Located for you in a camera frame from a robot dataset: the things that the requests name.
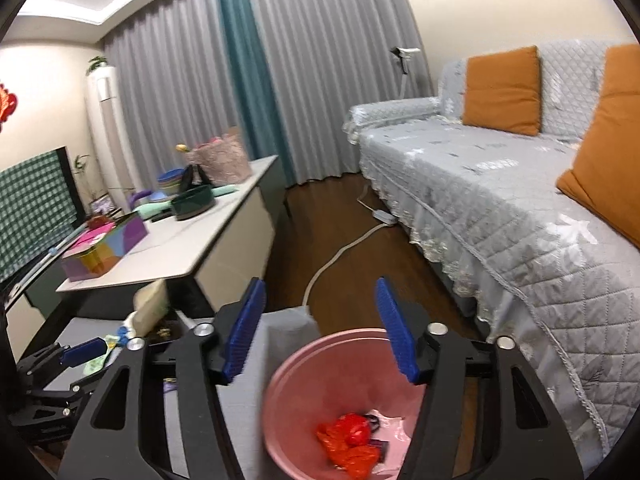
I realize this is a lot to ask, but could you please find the green checkered cloth television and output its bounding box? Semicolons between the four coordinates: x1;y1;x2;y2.
1;146;86;299

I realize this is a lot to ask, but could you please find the orange cushion near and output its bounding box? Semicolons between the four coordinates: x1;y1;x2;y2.
556;44;640;245

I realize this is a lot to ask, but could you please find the white power strip cable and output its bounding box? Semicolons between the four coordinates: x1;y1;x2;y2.
300;184;399;311

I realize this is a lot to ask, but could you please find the pink plastic trash bin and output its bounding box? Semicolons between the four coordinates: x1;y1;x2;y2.
262;328;425;479

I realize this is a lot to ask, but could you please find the cream tissue paper package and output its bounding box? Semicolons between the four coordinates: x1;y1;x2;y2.
124;280;169;339

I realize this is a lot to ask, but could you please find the potted plant on conditioner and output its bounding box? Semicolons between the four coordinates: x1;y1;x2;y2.
86;55;108;75

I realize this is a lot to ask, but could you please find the grey cloth covered table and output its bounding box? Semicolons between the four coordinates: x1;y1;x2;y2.
47;307;320;479

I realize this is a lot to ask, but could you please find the pink fabric basket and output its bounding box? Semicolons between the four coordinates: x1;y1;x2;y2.
186;126;253;186

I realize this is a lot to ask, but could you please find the grey pleated curtain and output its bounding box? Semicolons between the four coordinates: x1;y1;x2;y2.
103;0;433;183

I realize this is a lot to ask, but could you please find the colourful rectangular box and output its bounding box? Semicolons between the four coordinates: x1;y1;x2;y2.
61;212;148;282

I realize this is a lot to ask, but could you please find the dark green round basket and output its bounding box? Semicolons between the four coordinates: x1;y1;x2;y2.
169;164;216;221

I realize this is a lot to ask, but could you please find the white coffee table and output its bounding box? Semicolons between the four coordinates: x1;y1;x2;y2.
56;156;285;318

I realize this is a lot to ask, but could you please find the grey quilted sofa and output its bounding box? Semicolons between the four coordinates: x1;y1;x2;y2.
344;39;639;474

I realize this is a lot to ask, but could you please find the red wall decoration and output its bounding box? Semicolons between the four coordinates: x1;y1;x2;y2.
0;84;17;130

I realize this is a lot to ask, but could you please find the orange cushion far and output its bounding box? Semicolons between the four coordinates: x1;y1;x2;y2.
462;46;541;136

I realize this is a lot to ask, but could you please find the white standing air conditioner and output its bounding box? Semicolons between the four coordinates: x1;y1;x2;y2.
86;65;143;211

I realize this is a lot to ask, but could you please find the orange cushion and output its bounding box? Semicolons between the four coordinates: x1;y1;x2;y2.
462;46;541;136
556;44;640;245

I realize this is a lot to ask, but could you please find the red plastic bag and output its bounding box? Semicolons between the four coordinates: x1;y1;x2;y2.
314;413;381;480

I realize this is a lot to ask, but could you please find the mint green flat object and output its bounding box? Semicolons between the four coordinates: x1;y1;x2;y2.
132;184;240;220

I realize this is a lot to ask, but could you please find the purple cup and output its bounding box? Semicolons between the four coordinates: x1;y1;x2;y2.
128;190;152;210

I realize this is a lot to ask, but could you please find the teal curtain strip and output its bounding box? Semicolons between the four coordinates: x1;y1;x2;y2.
218;0;295;186

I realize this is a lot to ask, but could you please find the small photo frame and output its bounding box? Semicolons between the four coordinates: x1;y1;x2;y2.
90;193;117;216

